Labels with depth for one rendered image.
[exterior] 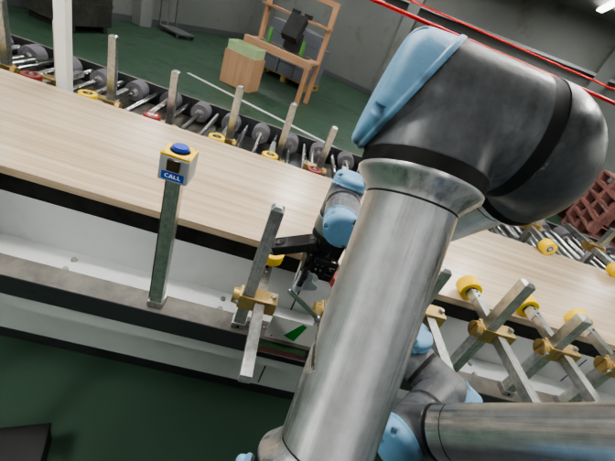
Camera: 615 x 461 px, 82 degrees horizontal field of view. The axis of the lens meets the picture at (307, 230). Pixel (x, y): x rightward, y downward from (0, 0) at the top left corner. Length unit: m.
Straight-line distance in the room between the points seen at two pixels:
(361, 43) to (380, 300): 10.94
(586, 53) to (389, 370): 10.67
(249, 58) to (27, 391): 5.52
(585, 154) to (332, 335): 0.25
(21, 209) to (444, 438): 1.36
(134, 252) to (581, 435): 1.26
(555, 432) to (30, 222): 1.46
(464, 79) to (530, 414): 0.38
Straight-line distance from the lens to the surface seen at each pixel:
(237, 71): 6.55
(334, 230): 0.66
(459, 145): 0.30
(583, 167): 0.38
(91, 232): 1.41
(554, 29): 10.79
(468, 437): 0.55
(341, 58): 11.33
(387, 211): 0.30
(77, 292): 1.24
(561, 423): 0.51
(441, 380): 0.69
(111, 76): 2.14
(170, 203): 0.95
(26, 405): 1.87
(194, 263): 1.33
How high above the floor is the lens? 1.60
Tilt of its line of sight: 31 degrees down
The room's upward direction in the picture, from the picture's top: 23 degrees clockwise
